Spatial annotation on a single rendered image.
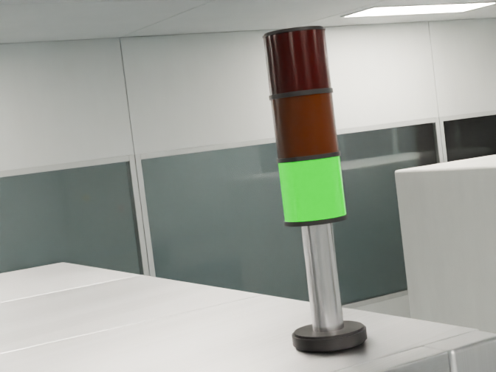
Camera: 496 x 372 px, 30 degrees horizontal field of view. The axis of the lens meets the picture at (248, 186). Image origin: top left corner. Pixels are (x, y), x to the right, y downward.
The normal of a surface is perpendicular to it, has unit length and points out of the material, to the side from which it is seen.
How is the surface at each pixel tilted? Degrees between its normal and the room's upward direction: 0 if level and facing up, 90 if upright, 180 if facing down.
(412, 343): 0
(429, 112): 90
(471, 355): 90
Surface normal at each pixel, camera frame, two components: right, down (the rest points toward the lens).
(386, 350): -0.12, -0.99
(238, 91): 0.51, -0.02
